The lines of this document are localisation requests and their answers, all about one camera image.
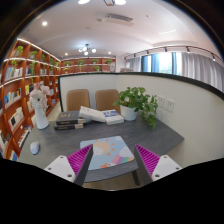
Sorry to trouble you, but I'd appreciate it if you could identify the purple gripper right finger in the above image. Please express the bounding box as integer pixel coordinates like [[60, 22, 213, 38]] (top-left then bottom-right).
[[134, 145, 181, 185]]

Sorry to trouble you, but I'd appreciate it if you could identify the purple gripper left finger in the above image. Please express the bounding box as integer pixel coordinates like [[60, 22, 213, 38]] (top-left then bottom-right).
[[45, 144, 93, 186]]

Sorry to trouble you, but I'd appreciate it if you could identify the colourful mouse pad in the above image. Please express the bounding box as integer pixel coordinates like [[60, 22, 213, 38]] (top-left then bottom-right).
[[80, 136, 134, 171]]

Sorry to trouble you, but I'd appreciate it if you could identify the white computer mouse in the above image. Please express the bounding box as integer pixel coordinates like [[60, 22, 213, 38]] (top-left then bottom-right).
[[30, 141, 40, 155]]

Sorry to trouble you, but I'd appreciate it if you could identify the bottom dark book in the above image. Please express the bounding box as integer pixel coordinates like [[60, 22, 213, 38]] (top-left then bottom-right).
[[54, 124, 84, 131]]

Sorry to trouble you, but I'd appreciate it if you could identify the dark book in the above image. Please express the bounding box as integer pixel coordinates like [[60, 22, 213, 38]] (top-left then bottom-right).
[[56, 111, 86, 125], [54, 124, 84, 131]]

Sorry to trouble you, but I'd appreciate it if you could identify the top dark book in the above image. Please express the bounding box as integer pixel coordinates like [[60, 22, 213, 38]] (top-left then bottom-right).
[[56, 111, 86, 125]]

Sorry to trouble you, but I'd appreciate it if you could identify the open white book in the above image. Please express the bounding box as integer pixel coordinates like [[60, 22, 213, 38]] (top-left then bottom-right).
[[79, 106, 106, 123]]

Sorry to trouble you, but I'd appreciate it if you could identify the white blue book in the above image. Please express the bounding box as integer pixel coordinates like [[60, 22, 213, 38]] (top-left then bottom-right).
[[103, 110, 124, 125]]

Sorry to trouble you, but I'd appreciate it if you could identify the left tan chair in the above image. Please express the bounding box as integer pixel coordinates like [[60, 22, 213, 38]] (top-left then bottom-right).
[[66, 89, 90, 111]]

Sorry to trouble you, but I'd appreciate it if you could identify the tan chair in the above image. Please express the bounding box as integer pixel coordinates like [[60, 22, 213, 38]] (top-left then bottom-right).
[[95, 89, 120, 112], [66, 89, 90, 111]]

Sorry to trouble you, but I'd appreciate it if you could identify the green potted plant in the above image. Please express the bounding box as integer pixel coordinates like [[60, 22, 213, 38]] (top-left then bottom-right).
[[113, 87, 158, 129]]

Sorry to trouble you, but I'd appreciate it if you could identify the right tan chair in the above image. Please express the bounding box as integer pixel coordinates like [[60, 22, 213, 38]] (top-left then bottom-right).
[[95, 89, 120, 112]]

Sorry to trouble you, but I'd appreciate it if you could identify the white vase with flowers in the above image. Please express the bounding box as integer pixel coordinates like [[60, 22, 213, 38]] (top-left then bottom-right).
[[30, 83, 50, 130]]

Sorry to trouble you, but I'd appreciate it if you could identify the white window curtain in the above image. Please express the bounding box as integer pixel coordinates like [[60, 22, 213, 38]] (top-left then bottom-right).
[[125, 52, 224, 92]]

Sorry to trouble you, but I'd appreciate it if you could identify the orange wooden bookshelf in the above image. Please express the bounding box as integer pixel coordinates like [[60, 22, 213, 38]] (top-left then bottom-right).
[[0, 38, 116, 160]]

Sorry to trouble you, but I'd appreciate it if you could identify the ceiling chandelier lamp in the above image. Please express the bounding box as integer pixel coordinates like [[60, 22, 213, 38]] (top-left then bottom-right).
[[78, 44, 96, 56]]

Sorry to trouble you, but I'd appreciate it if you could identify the white wall socket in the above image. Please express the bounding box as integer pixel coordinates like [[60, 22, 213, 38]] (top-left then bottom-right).
[[157, 96, 175, 112]]

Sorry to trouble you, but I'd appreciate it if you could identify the white partition wall panel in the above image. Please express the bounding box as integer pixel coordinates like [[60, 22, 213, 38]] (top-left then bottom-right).
[[59, 73, 224, 167]]

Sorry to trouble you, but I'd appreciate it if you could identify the black track light rail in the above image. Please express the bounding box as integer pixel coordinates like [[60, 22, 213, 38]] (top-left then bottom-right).
[[124, 45, 222, 61]]

